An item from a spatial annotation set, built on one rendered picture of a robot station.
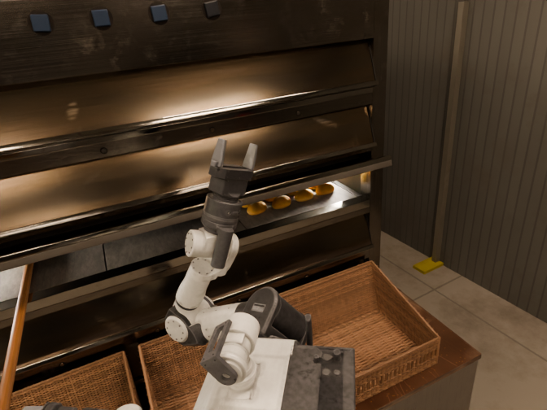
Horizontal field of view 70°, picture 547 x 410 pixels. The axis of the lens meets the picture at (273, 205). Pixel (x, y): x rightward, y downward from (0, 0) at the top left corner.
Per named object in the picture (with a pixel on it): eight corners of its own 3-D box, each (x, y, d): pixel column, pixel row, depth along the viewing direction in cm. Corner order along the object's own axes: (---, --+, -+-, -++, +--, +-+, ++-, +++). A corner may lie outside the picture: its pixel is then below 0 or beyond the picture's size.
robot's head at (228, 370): (262, 343, 72) (234, 316, 70) (251, 383, 64) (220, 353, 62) (237, 355, 74) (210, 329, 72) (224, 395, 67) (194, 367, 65)
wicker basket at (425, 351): (276, 339, 193) (271, 294, 181) (370, 301, 212) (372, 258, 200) (329, 420, 152) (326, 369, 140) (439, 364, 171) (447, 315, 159)
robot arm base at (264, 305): (276, 320, 106) (312, 311, 100) (269, 368, 97) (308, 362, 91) (241, 292, 98) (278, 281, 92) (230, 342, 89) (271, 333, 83)
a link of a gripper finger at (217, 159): (229, 141, 86) (221, 167, 88) (219, 137, 88) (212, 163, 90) (223, 140, 85) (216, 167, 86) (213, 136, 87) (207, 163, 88)
